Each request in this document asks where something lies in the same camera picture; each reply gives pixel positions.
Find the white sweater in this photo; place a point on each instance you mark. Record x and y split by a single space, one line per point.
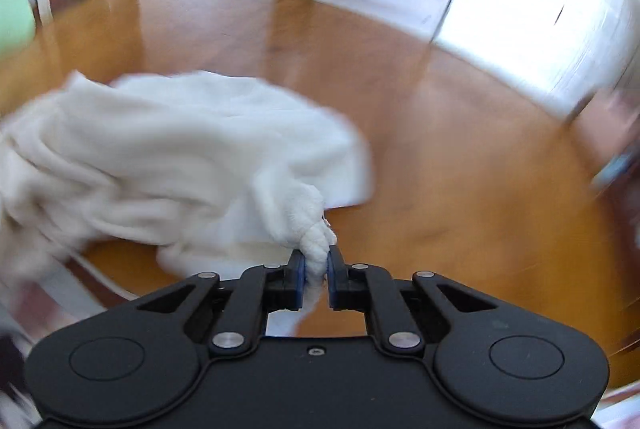
165 154

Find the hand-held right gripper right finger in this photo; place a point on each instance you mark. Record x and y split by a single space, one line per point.
333 280

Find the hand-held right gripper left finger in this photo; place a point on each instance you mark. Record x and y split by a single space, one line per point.
298 280

